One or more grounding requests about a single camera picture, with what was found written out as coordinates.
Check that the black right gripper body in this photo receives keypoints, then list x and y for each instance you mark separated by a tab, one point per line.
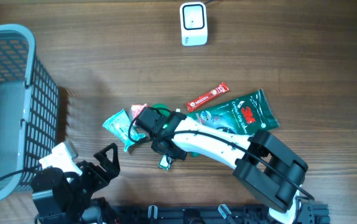
173	152

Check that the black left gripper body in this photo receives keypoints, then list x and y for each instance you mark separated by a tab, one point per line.
91	180

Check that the small green white box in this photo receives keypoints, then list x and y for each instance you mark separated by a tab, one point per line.
165	162

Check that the green lidded jar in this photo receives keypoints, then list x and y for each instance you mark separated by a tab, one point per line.
162	109

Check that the light green wipes packet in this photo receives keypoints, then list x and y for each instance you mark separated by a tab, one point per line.
119	124

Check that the red white small packet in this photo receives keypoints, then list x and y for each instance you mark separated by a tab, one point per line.
135	110

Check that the red Nescafe sachet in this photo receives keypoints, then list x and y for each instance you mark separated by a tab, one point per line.
210	95

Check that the green 3M gloves packet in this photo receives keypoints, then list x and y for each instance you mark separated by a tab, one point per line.
243	115

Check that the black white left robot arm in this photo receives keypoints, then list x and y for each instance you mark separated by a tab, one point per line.
62	191

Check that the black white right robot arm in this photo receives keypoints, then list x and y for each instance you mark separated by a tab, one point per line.
267	168

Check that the white barcode scanner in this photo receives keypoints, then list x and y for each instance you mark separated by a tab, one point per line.
193	24

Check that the grey plastic shopping basket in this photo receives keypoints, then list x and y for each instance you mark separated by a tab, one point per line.
29	104

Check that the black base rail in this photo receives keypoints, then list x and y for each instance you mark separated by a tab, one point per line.
302	213

